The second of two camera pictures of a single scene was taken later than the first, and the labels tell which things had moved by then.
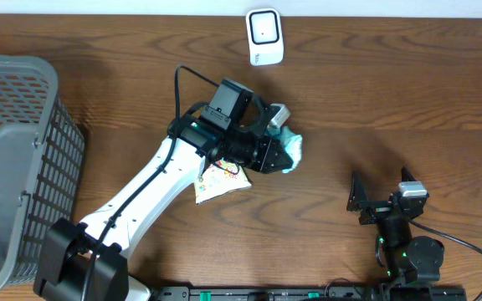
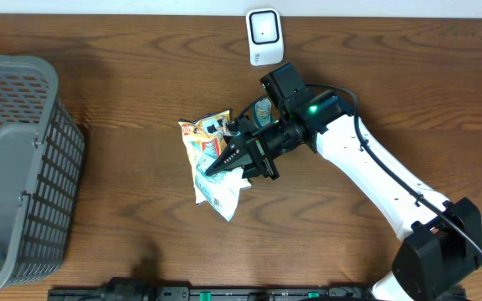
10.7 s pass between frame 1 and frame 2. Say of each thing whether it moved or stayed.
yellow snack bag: moved
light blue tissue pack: moved
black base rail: stayed
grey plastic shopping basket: stayed
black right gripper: moved
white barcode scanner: stayed
